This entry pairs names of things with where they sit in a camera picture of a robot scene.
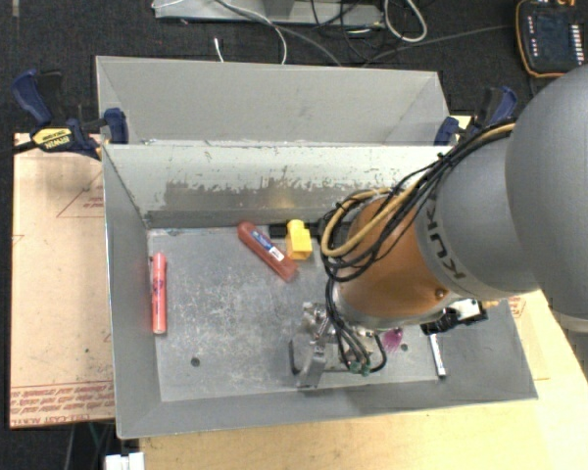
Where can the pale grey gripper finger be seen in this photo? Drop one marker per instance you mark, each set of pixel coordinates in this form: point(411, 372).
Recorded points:
point(294, 358)
point(311, 367)

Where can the grey metal bin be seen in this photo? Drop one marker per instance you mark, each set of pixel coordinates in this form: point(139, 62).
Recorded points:
point(235, 321)

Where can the magenta small object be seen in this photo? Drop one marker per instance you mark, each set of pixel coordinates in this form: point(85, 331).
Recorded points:
point(393, 341)

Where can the yellow plastic block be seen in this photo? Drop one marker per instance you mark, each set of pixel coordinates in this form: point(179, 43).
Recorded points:
point(299, 240)

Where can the red-brown flat block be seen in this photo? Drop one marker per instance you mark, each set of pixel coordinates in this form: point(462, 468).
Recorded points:
point(269, 252)

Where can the small black bar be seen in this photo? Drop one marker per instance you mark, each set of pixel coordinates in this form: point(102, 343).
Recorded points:
point(277, 230)

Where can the white and silver pen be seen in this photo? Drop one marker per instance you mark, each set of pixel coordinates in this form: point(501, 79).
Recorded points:
point(438, 358)

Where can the orange pink cylinder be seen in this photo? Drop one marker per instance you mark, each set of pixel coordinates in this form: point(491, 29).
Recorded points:
point(159, 294)

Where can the brown cardboard board red print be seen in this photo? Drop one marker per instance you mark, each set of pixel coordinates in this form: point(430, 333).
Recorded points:
point(59, 272)

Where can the black cylinder on white bracket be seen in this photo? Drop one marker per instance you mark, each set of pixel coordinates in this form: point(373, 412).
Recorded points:
point(453, 317)

